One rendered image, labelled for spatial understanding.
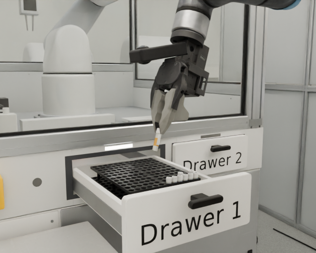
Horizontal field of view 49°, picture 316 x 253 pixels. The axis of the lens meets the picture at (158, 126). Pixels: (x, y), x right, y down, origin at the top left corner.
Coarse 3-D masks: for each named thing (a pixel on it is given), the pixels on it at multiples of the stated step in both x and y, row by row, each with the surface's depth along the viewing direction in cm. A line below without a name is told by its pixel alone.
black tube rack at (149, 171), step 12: (96, 168) 87; (108, 168) 86; (120, 168) 86; (132, 168) 86; (144, 168) 87; (156, 168) 86; (168, 168) 86; (96, 180) 87; (108, 180) 78; (120, 180) 78; (132, 180) 77; (144, 180) 77; (156, 180) 77; (120, 192) 78
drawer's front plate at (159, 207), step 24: (144, 192) 61; (168, 192) 62; (192, 192) 65; (216, 192) 68; (240, 192) 71; (144, 216) 60; (168, 216) 63; (192, 216) 66; (216, 216) 69; (144, 240) 61; (168, 240) 63; (192, 240) 66
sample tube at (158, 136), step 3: (156, 129) 70; (159, 129) 69; (156, 132) 70; (159, 132) 69; (156, 135) 69; (159, 135) 69; (156, 138) 69; (159, 138) 69; (156, 141) 69; (159, 141) 69; (153, 144) 69; (156, 144) 69; (153, 147) 69; (156, 147) 69; (153, 150) 69; (156, 150) 69
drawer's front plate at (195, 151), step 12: (180, 144) 102; (192, 144) 104; (204, 144) 106; (216, 144) 109; (228, 144) 111; (240, 144) 114; (180, 156) 102; (192, 156) 104; (204, 156) 107; (216, 156) 109; (228, 156) 112; (192, 168) 105; (216, 168) 110; (228, 168) 113; (240, 168) 116
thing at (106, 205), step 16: (128, 160) 97; (160, 160) 98; (80, 176) 83; (96, 176) 93; (208, 176) 82; (80, 192) 83; (96, 192) 75; (96, 208) 75; (112, 208) 68; (112, 224) 68
